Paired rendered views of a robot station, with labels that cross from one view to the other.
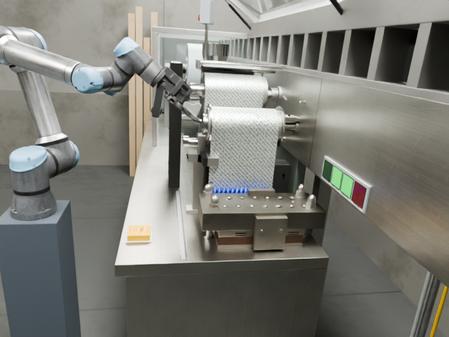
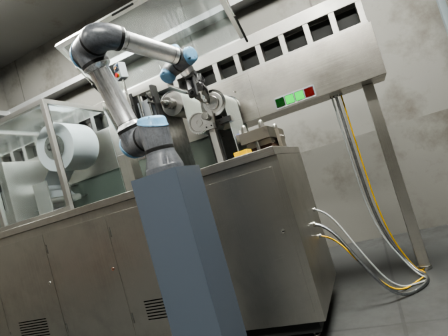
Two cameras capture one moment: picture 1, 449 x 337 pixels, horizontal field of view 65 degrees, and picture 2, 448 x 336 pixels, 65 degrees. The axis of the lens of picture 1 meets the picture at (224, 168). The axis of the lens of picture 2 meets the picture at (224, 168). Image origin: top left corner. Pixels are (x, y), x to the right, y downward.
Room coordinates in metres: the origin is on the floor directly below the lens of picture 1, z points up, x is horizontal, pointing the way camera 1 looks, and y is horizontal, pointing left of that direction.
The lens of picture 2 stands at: (0.24, 1.74, 0.78)
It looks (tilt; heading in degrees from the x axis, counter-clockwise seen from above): 3 degrees up; 302
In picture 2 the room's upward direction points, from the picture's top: 16 degrees counter-clockwise
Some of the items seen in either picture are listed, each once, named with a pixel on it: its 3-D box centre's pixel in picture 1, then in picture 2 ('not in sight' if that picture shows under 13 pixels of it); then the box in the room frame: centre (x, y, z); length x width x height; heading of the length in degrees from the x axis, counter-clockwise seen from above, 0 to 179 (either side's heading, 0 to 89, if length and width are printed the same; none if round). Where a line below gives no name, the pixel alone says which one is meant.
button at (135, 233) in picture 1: (139, 233); (243, 153); (1.04, 0.27, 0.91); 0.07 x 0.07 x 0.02; 10
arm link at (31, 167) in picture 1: (31, 167); (153, 132); (1.17, 0.68, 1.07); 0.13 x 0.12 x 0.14; 166
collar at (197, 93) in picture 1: (197, 91); (169, 103); (1.48, 0.13, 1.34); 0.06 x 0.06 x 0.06; 10
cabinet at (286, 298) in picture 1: (194, 214); (124, 272); (2.17, 0.18, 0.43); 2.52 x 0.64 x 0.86; 10
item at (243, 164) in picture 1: (242, 166); (237, 124); (1.20, -0.06, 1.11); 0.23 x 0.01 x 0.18; 100
